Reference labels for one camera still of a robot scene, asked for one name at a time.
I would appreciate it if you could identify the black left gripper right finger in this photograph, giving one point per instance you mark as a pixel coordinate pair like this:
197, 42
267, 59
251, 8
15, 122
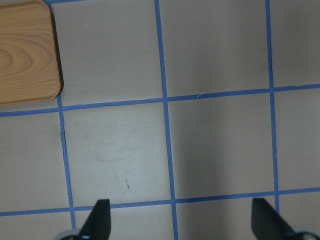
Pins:
267, 224

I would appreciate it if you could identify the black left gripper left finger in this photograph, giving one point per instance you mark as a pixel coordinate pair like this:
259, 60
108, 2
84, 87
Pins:
96, 227

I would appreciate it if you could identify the wooden tray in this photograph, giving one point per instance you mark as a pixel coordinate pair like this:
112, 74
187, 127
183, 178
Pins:
29, 62

